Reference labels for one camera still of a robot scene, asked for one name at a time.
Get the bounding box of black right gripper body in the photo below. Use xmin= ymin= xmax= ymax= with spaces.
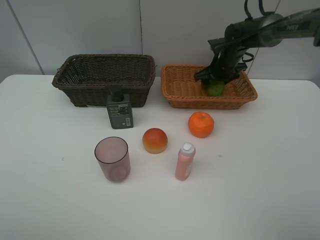
xmin=194 ymin=45 xmax=248 ymax=81

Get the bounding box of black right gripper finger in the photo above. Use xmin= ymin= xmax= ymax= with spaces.
xmin=223 ymin=74 xmax=237 ymax=84
xmin=201 ymin=78 xmax=210 ymax=88

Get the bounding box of green lime fruit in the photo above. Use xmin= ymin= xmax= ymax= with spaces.
xmin=204 ymin=80 xmax=225 ymax=97

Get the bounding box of orange tangerine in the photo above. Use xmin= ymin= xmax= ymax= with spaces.
xmin=188 ymin=111 xmax=215 ymax=138

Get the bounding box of red yellow peach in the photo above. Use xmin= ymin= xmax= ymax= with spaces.
xmin=142 ymin=128 xmax=168 ymax=154

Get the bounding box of pink bottle white cap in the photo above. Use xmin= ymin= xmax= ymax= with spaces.
xmin=175 ymin=142 xmax=196 ymax=181

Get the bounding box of translucent purple plastic cup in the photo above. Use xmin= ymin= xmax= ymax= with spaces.
xmin=94 ymin=136 xmax=131 ymax=183

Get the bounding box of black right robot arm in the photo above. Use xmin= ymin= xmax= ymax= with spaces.
xmin=194 ymin=8 xmax=320 ymax=85

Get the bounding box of light brown wicker basket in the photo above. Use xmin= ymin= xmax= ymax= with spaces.
xmin=161 ymin=64 xmax=258 ymax=110

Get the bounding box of dark green pump bottle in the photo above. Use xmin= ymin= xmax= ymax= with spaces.
xmin=106 ymin=85 xmax=134 ymax=130

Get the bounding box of dark brown wicker basket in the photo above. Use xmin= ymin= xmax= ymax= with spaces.
xmin=52 ymin=54 xmax=156 ymax=108

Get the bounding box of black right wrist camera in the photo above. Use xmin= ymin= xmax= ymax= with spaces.
xmin=208 ymin=37 xmax=225 ymax=51

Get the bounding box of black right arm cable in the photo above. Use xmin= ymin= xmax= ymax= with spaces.
xmin=243 ymin=0 xmax=282 ymax=63

